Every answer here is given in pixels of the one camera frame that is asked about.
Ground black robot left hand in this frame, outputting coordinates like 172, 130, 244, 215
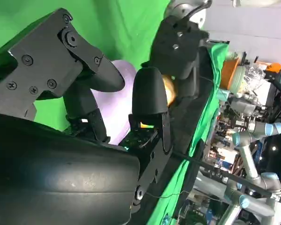
141, 14, 209, 99

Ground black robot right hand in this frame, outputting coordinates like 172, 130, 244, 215
0, 8, 174, 225

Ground orange and white bread roll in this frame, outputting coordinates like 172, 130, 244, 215
140, 75, 178, 129

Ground orange bowl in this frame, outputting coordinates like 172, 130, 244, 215
221, 58, 241, 90

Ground green table cloth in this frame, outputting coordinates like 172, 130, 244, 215
0, 0, 230, 225

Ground lilac plate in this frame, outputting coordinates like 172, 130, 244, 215
89, 60, 138, 146

